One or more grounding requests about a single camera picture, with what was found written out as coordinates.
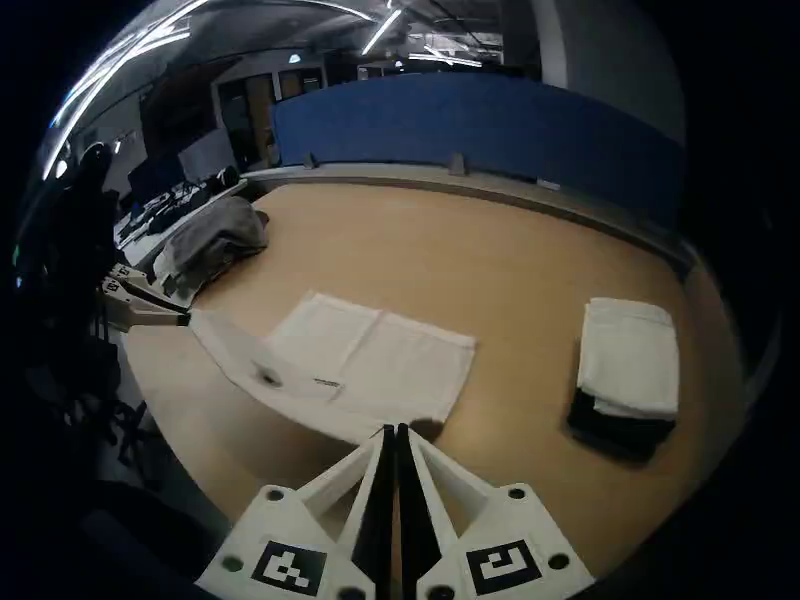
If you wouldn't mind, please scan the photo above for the white towel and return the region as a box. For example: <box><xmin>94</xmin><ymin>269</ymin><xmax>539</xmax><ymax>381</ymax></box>
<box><xmin>187</xmin><ymin>289</ymin><xmax>480</xmax><ymax>443</ymax></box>

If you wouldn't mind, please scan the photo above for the heap of black towels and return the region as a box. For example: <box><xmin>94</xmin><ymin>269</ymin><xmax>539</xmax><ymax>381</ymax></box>
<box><xmin>151</xmin><ymin>196</ymin><xmax>272</xmax><ymax>299</ymax></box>

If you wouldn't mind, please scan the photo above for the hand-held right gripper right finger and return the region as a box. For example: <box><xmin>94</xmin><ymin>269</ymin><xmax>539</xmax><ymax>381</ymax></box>
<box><xmin>397</xmin><ymin>422</ymin><xmax>596</xmax><ymax>600</ymax></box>

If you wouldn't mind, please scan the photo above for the blue desk screen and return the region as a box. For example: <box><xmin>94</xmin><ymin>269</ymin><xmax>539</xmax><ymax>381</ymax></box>
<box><xmin>242</xmin><ymin>70</ymin><xmax>696</xmax><ymax>278</ymax></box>

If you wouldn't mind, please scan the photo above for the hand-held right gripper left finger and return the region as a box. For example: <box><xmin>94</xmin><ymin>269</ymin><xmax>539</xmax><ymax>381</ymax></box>
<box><xmin>193</xmin><ymin>423</ymin><xmax>396</xmax><ymax>600</ymax></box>

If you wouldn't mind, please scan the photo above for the stack of black white towels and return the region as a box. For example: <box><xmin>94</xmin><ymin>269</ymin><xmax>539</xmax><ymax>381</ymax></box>
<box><xmin>566</xmin><ymin>296</ymin><xmax>683</xmax><ymax>459</ymax></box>

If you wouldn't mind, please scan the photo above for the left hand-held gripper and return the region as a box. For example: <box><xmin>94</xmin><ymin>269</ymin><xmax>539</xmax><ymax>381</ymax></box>
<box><xmin>59</xmin><ymin>142</ymin><xmax>193</xmax><ymax>334</ymax></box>

